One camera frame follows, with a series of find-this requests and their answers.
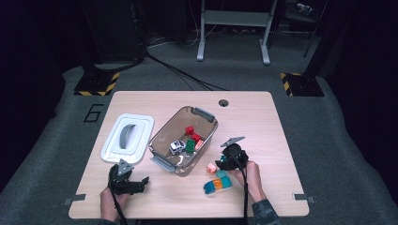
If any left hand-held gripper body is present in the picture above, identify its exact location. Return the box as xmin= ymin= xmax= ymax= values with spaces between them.
xmin=107 ymin=157 xmax=140 ymax=196

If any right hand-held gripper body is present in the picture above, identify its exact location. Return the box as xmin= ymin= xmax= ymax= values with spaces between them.
xmin=220 ymin=136 xmax=250 ymax=172

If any green toy block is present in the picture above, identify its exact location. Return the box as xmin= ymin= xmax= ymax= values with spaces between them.
xmin=185 ymin=139 xmax=197 ymax=154

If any white toy car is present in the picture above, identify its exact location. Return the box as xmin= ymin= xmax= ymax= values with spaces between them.
xmin=169 ymin=140 xmax=188 ymax=156

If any transparent brown storage box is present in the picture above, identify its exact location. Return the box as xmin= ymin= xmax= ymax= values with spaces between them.
xmin=148 ymin=105 xmax=220 ymax=178

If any person's left hand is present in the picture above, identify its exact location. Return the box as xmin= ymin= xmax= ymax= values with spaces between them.
xmin=99 ymin=186 xmax=130 ymax=221

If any person's right hand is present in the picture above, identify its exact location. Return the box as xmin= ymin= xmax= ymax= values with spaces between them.
xmin=233 ymin=160 xmax=267 ymax=203

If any dark teal toy block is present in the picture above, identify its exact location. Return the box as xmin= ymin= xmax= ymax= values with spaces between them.
xmin=203 ymin=181 xmax=216 ymax=195

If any white storage box lid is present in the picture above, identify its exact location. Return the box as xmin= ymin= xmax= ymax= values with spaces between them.
xmin=99 ymin=112 xmax=156 ymax=165

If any black yellow striped floor plate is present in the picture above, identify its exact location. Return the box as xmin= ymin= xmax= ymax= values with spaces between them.
xmin=280 ymin=72 xmax=326 ymax=98
xmin=73 ymin=71 xmax=121 ymax=97

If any white metal stand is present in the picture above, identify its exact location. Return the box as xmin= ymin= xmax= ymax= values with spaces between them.
xmin=196 ymin=0 xmax=279 ymax=66

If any grey device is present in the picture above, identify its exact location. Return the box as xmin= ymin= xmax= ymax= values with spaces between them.
xmin=295 ymin=2 xmax=314 ymax=16

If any left hand-held gripper black cable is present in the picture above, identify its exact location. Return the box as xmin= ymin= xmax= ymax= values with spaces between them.
xmin=107 ymin=186 xmax=129 ymax=225

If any hand-held gripper black cable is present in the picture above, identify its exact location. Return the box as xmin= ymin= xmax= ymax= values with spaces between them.
xmin=107 ymin=186 xmax=129 ymax=225
xmin=239 ymin=165 xmax=251 ymax=225

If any right hand-held gripper black cable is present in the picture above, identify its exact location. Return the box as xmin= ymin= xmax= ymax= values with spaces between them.
xmin=239 ymin=165 xmax=251 ymax=225

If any grey metal table bracket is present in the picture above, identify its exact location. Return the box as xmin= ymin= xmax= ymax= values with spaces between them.
xmin=62 ymin=193 xmax=86 ymax=206
xmin=292 ymin=192 xmax=315 ymax=204

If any black floor cable bundle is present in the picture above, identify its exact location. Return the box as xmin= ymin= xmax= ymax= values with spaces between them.
xmin=145 ymin=51 xmax=229 ymax=92

